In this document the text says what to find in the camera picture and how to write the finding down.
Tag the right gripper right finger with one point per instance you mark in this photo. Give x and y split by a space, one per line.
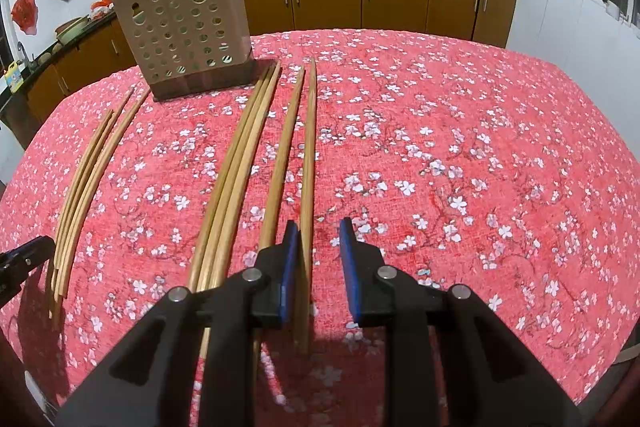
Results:
447 345

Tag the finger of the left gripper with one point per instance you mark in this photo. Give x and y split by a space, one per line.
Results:
16 265

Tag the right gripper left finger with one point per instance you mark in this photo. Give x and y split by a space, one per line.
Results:
187 338

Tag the wooden chopstick eight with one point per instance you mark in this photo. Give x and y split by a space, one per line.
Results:
68 208

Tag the wooden chopstick seven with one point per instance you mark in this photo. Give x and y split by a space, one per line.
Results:
92 161

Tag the wooden chopstick five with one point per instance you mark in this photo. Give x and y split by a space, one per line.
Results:
211 208

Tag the wooden chopstick three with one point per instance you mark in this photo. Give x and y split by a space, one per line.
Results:
223 240

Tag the wooden chopstick two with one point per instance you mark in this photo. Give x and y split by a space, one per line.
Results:
280 166

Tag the beige perforated utensil holder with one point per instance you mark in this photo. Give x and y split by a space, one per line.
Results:
187 47

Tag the wooden chopstick four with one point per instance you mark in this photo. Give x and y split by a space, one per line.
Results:
227 186

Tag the wooden chopstick one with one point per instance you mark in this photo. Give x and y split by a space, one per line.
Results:
306 219

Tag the lower wooden kitchen cabinets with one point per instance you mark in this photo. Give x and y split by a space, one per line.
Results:
101 49

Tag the yellow detergent bottle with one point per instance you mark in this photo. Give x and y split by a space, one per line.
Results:
13 76

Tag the red floral tablecloth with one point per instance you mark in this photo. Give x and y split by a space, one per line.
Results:
463 163

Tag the green bowl on counter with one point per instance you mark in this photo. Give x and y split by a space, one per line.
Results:
71 29

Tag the red plastic bag on counter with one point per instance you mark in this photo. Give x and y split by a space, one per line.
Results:
100 9

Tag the red plastic bag on wall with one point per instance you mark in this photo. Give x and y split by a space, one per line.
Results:
25 14

